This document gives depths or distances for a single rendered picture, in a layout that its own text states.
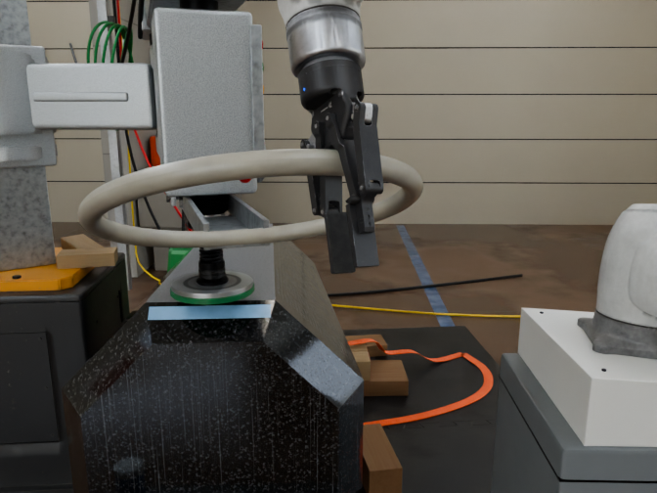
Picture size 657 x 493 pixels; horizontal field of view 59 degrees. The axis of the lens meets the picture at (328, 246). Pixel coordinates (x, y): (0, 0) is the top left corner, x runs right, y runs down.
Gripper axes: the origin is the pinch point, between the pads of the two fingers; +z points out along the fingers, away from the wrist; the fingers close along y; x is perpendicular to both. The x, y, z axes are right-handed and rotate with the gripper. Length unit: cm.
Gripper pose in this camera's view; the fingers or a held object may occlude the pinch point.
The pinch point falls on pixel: (351, 241)
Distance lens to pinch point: 65.7
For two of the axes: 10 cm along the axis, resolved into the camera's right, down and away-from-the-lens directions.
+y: -5.2, 1.8, 8.3
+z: 1.2, 9.8, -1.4
